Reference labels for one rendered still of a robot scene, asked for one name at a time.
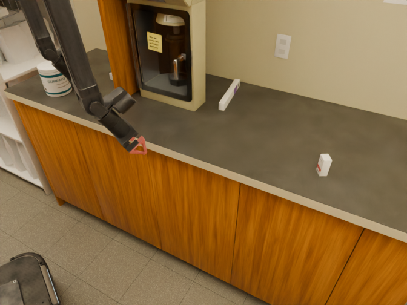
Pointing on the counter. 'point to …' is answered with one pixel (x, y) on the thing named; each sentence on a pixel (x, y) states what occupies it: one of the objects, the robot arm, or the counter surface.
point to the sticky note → (154, 42)
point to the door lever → (177, 66)
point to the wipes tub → (53, 80)
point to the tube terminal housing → (197, 21)
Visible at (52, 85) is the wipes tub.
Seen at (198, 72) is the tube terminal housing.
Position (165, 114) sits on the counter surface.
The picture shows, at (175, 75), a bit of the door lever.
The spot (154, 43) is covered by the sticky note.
